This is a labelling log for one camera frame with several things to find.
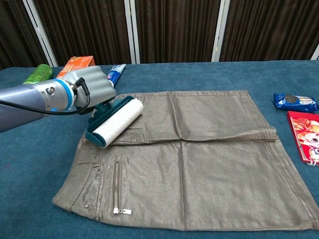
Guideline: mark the red illustrated notebook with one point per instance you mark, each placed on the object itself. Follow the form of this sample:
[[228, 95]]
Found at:
[[304, 136]]

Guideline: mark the orange cardboard box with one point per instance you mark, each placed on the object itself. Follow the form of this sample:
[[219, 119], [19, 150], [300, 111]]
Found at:
[[76, 65]]

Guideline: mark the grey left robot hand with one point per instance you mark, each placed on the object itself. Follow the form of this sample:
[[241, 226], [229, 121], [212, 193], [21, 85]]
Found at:
[[94, 85]]

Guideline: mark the grey metallic skirt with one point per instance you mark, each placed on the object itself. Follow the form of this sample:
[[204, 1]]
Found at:
[[184, 161]]

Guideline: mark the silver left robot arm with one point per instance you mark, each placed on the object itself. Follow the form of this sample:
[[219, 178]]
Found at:
[[27, 99]]

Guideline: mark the blue cookie packet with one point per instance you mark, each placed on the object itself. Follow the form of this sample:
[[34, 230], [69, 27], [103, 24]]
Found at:
[[295, 102]]

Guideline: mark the white partition frame post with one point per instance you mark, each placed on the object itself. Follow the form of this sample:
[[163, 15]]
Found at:
[[316, 53], [40, 31], [220, 31], [131, 31]]

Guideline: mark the dark brown curtain panel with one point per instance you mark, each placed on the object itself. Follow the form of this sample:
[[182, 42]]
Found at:
[[271, 28], [11, 32], [86, 31], [177, 30]]

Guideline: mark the teal lint roller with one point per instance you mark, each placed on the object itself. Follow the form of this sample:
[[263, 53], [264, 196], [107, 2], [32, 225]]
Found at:
[[114, 122]]

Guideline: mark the green drink can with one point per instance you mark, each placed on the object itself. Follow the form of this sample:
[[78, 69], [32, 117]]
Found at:
[[38, 74]]

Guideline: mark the blue white toothpaste tube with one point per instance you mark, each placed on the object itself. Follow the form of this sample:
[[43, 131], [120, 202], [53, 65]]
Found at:
[[116, 74]]

